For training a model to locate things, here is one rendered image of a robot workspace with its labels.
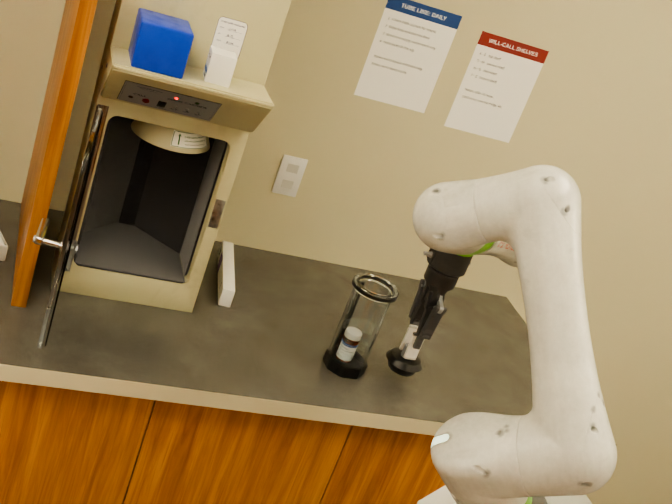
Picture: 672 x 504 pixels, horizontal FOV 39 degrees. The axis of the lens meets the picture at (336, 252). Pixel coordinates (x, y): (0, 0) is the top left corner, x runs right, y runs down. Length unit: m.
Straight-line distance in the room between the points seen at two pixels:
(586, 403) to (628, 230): 1.59
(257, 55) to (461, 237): 0.64
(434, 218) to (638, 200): 1.51
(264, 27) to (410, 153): 0.81
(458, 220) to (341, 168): 1.06
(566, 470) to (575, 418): 0.08
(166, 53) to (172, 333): 0.64
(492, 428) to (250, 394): 0.63
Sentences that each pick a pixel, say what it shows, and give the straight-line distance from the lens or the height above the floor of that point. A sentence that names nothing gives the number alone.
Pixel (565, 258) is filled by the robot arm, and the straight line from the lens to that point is 1.54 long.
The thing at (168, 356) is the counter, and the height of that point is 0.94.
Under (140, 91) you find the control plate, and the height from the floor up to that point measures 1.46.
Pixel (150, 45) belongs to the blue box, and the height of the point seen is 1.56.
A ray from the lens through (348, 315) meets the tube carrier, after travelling 2.13.
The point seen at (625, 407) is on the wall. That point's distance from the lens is 3.51.
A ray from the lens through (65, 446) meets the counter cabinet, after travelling 2.08.
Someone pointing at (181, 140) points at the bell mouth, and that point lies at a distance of 2.05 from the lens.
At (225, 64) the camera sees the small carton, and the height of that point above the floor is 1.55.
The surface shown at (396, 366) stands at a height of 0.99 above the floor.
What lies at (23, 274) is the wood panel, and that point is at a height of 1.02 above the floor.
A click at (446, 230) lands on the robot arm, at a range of 1.59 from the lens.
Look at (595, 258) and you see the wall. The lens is 3.07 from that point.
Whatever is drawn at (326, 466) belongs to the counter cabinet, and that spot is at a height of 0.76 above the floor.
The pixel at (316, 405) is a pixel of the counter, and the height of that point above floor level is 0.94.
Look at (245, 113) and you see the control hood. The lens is 1.93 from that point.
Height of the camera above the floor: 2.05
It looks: 23 degrees down
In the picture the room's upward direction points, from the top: 21 degrees clockwise
